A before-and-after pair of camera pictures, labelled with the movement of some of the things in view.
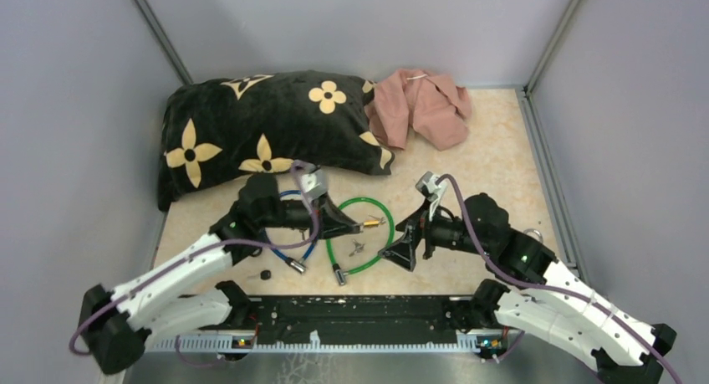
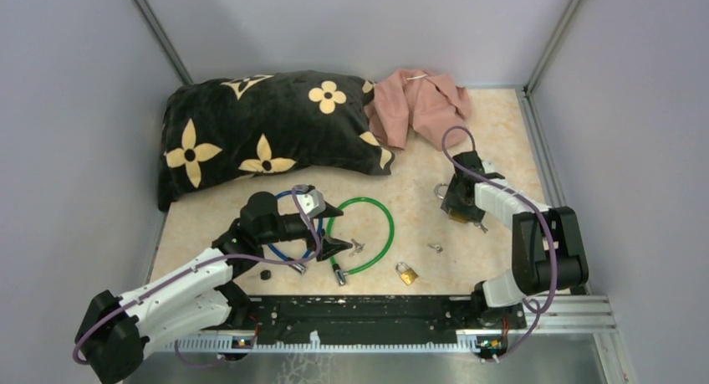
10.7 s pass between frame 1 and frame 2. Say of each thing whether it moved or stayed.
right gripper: moved
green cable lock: stayed
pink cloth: stayed
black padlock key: stayed
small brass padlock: moved
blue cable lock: stayed
